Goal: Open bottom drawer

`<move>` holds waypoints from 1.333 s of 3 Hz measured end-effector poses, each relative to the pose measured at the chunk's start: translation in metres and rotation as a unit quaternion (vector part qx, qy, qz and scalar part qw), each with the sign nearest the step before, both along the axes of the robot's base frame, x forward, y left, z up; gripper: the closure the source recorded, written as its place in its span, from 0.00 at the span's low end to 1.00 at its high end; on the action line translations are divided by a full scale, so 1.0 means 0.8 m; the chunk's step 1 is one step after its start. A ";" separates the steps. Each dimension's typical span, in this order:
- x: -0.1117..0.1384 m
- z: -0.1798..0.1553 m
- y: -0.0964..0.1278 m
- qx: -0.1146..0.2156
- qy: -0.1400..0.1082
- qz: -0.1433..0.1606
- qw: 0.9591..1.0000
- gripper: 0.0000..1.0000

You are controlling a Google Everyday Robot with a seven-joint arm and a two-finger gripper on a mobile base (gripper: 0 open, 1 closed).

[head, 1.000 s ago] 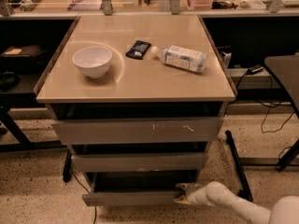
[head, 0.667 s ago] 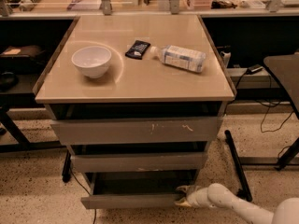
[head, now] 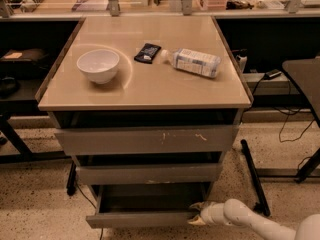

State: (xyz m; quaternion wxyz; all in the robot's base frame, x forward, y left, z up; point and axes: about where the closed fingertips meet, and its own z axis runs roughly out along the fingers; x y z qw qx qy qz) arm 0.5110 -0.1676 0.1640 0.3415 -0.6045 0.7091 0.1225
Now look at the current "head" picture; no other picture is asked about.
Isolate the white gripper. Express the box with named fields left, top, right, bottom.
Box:
left=188, top=202, right=228, bottom=226

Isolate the grey drawer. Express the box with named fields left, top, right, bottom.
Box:
left=55, top=125, right=238, bottom=156
left=76, top=163, right=222, bottom=185
left=86, top=182, right=209, bottom=228

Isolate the grey drawer cabinet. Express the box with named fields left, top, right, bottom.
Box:
left=35, top=15, right=254, bottom=209

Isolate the black table leg right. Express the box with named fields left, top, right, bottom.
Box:
left=240, top=139, right=320, bottom=217

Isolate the black table leg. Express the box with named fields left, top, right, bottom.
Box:
left=240, top=139, right=320, bottom=217
left=0, top=115, right=76, bottom=196

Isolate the clear plastic water bottle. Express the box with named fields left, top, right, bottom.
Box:
left=160, top=48, right=221, bottom=78

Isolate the black power adapter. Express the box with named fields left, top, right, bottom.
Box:
left=264, top=69, right=282, bottom=80

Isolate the black snack packet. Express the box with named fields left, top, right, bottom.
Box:
left=134, top=43, right=161, bottom=64

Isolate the white ceramic bowl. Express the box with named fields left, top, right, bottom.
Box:
left=77, top=49, right=120, bottom=84

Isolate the dark side table top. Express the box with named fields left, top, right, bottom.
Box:
left=282, top=58, right=320, bottom=127

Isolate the black table leg left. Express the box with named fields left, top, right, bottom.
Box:
left=0, top=115, right=76, bottom=196

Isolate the black floor cable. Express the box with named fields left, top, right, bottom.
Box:
left=75, top=180, right=105, bottom=240

